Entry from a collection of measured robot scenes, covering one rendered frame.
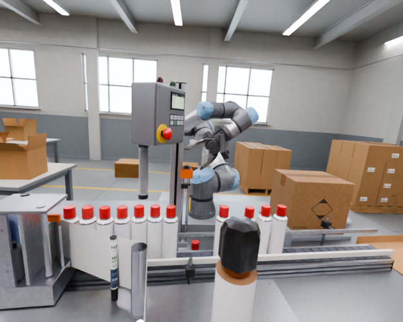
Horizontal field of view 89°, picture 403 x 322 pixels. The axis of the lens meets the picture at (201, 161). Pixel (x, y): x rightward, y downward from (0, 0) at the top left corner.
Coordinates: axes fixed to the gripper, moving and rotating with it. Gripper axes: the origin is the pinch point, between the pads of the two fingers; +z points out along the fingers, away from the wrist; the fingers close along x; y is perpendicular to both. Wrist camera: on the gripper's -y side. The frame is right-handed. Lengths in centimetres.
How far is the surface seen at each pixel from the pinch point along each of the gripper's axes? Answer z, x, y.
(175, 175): 8.2, 6.1, -8.8
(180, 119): -5.9, 22.6, -5.1
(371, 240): -49, -71, -44
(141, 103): 1.1, 35.5, -7.6
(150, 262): 29.5, 0.5, -31.0
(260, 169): -82, -256, 181
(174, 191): 12.4, 1.3, -11.0
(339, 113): -405, -424, 317
